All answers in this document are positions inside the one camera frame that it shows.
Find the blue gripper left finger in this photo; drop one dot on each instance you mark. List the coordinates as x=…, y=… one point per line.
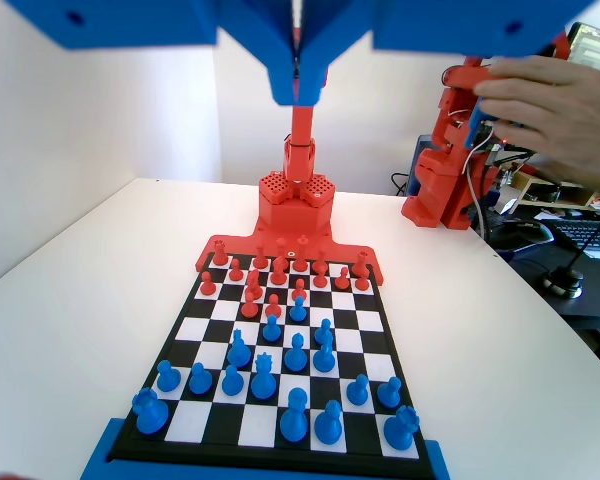
x=260, y=30

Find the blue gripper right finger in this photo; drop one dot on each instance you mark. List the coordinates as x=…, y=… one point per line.
x=330, y=30

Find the red leader arm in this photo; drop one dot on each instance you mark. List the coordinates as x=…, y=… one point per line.
x=430, y=200

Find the red robot arm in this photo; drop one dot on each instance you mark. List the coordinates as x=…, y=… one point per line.
x=300, y=210

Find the red chess queen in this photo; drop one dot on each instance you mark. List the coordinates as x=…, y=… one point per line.
x=280, y=246

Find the red rook chess piece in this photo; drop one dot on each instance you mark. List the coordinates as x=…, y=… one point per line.
x=220, y=255
x=361, y=261

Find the blue plastic chess pawn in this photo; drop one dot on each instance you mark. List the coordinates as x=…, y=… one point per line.
x=323, y=327
x=169, y=380
x=389, y=395
x=200, y=381
x=232, y=385
x=357, y=392
x=297, y=311
x=271, y=330

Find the blue plastic chess rook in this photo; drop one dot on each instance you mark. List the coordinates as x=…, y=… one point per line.
x=151, y=415
x=401, y=430

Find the person's bare hand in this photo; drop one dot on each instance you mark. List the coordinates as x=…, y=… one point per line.
x=570, y=115

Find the dark blue box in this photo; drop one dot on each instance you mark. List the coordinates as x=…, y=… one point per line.
x=420, y=150

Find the light wooden desk shelf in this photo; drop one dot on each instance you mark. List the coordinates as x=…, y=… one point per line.
x=530, y=190

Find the computer monitor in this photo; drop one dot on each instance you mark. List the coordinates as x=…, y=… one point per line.
x=595, y=50

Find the black and white chessboard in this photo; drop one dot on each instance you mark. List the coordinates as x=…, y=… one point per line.
x=350, y=345

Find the black computer keyboard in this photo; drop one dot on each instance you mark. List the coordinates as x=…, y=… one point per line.
x=595, y=240

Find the black round stand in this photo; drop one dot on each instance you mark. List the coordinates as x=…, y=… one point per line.
x=562, y=285

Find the blue printed base plate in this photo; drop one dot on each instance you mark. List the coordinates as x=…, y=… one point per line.
x=100, y=460

